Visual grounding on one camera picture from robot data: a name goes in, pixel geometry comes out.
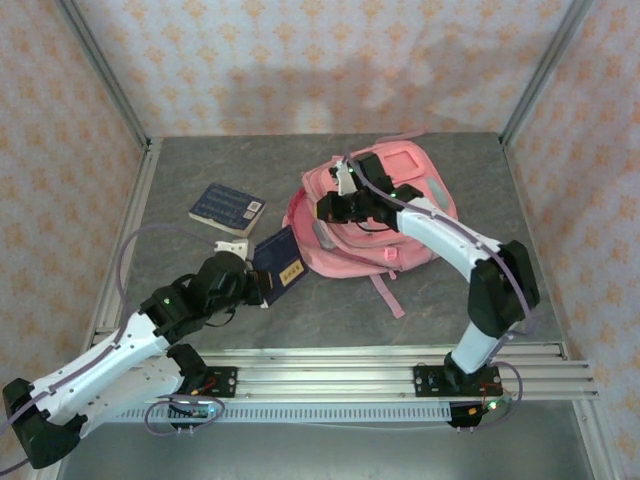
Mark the pink backpack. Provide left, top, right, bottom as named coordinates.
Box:
left=281, top=129, right=459, bottom=319

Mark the navy book with yellow label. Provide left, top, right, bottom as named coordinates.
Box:
left=252, top=227, right=307, bottom=309

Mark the thick navy book with barcode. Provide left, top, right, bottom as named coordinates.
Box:
left=188, top=182, right=266, bottom=237

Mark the grey metal panel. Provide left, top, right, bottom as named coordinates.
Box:
left=54, top=422, right=596, bottom=480

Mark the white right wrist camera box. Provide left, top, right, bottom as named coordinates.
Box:
left=328, top=155, right=359, bottom=196

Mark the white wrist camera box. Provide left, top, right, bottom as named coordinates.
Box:
left=328, top=155, right=359, bottom=196
left=213, top=238, right=250, bottom=261

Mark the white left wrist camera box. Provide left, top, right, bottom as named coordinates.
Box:
left=213, top=238, right=250, bottom=261

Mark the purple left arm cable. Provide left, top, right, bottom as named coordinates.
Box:
left=0, top=224, right=224, bottom=469

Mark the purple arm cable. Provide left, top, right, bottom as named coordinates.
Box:
left=347, top=154, right=539, bottom=434
left=0, top=224, right=224, bottom=469

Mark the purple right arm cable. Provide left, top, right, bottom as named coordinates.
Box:
left=347, top=154, right=539, bottom=434

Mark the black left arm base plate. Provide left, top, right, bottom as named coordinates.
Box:
left=164, top=366, right=239, bottom=400

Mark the aluminium side rail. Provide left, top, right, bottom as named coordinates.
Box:
left=79, top=138, right=164, bottom=361

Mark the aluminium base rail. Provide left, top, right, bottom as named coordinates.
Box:
left=89, top=342, right=601, bottom=404

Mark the white slotted cable tray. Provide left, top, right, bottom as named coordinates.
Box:
left=114, top=403, right=454, bottom=424

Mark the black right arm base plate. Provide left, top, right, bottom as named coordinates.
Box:
left=413, top=364, right=504, bottom=399

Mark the aluminium frame post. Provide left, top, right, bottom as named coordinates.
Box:
left=499, top=0, right=596, bottom=146
left=54, top=0, right=151, bottom=146

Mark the aluminium frame leg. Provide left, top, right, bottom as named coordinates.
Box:
left=574, top=394, right=626, bottom=480

